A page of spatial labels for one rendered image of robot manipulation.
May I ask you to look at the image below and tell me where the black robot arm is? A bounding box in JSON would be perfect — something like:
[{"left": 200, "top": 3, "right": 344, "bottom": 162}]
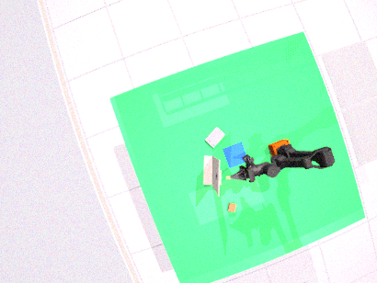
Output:
[{"left": 242, "top": 143, "right": 336, "bottom": 178}]

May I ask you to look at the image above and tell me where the grey panel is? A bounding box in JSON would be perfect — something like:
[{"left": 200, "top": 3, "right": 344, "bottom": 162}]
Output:
[{"left": 203, "top": 155, "right": 222, "bottom": 196}]

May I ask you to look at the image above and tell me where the blue square mat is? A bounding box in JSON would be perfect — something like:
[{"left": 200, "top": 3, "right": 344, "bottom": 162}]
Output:
[{"left": 223, "top": 142, "right": 246, "bottom": 168}]

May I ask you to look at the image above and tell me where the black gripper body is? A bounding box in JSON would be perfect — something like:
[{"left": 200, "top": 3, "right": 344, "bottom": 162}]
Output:
[{"left": 238, "top": 164, "right": 262, "bottom": 183}]

